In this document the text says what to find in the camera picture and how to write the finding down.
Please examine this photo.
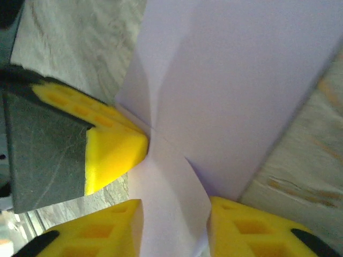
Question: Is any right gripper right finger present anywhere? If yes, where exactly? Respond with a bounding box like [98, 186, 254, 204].
[207, 196, 343, 257]

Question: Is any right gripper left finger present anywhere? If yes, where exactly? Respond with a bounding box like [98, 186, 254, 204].
[10, 198, 144, 257]

